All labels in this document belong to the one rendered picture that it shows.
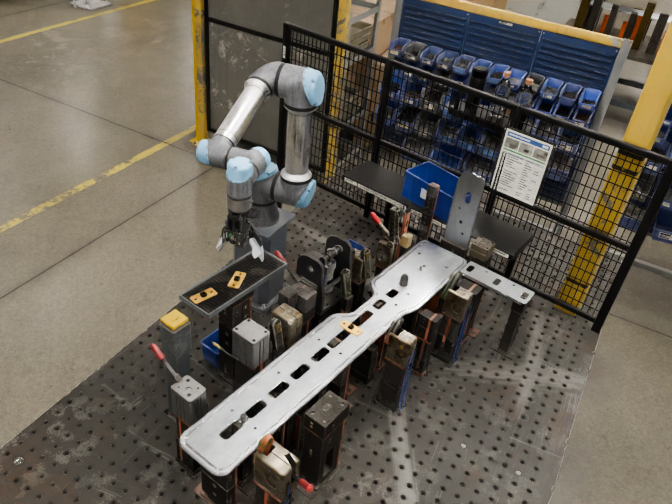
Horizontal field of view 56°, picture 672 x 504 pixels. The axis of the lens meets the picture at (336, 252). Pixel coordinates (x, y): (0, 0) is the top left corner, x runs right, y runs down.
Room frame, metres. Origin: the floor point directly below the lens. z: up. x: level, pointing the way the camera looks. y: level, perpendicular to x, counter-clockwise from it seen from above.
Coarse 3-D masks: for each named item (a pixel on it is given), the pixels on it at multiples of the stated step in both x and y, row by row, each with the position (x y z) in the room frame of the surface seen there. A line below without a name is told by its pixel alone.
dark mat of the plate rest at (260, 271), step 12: (264, 252) 1.77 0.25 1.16; (240, 264) 1.69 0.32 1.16; (252, 264) 1.70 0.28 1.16; (264, 264) 1.71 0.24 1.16; (276, 264) 1.71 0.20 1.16; (216, 276) 1.61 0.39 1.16; (228, 276) 1.62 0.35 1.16; (252, 276) 1.63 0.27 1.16; (264, 276) 1.64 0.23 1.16; (204, 288) 1.54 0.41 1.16; (216, 288) 1.55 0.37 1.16; (228, 288) 1.56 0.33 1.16; (240, 288) 1.56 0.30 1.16; (204, 300) 1.48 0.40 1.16; (216, 300) 1.49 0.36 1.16; (228, 300) 1.50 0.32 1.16
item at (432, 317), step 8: (424, 312) 1.75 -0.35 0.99; (432, 312) 1.76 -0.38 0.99; (424, 320) 1.73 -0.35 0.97; (432, 320) 1.72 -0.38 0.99; (440, 320) 1.74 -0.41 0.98; (424, 328) 1.72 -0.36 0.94; (432, 328) 1.71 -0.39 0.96; (416, 336) 1.74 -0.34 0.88; (424, 336) 1.72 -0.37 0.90; (432, 336) 1.71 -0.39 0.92; (416, 344) 1.74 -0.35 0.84; (424, 344) 1.72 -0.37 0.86; (416, 352) 1.74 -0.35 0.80; (424, 352) 1.72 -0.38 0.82; (416, 360) 1.73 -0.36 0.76; (424, 360) 1.72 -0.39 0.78; (408, 368) 1.74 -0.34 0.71; (416, 368) 1.72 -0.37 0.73; (424, 368) 1.72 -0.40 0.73
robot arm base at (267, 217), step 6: (252, 204) 2.03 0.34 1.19; (258, 204) 2.02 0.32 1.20; (264, 204) 2.03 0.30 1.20; (270, 204) 2.04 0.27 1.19; (276, 204) 2.08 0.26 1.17; (258, 210) 2.02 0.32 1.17; (264, 210) 2.03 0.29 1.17; (270, 210) 2.04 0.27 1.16; (276, 210) 2.07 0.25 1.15; (258, 216) 2.02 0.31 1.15; (264, 216) 2.03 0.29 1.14; (270, 216) 2.03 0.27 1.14; (276, 216) 2.05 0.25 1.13; (252, 222) 2.01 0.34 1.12; (258, 222) 2.01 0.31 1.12; (264, 222) 2.01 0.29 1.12; (270, 222) 2.02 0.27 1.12; (276, 222) 2.05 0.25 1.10
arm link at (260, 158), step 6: (234, 150) 1.69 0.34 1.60; (240, 150) 1.69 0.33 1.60; (246, 150) 1.70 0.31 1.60; (252, 150) 1.70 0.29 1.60; (258, 150) 1.70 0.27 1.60; (264, 150) 1.72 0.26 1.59; (228, 156) 1.67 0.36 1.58; (234, 156) 1.67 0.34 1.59; (240, 156) 1.67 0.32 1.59; (246, 156) 1.66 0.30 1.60; (252, 156) 1.66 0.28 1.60; (258, 156) 1.67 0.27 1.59; (264, 156) 1.69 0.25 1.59; (252, 162) 1.63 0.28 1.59; (258, 162) 1.65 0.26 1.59; (264, 162) 1.68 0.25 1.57; (258, 168) 1.63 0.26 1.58; (264, 168) 1.67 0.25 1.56; (258, 174) 1.63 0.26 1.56
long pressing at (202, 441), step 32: (416, 256) 2.08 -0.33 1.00; (448, 256) 2.11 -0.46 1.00; (384, 288) 1.85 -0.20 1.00; (416, 288) 1.88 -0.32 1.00; (352, 320) 1.65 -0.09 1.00; (384, 320) 1.67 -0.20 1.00; (288, 352) 1.46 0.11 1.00; (352, 352) 1.50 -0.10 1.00; (256, 384) 1.31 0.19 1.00; (288, 384) 1.32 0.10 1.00; (320, 384) 1.34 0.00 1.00; (224, 416) 1.17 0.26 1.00; (256, 416) 1.19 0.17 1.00; (288, 416) 1.20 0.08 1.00; (192, 448) 1.05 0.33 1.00; (224, 448) 1.06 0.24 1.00; (256, 448) 1.08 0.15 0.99
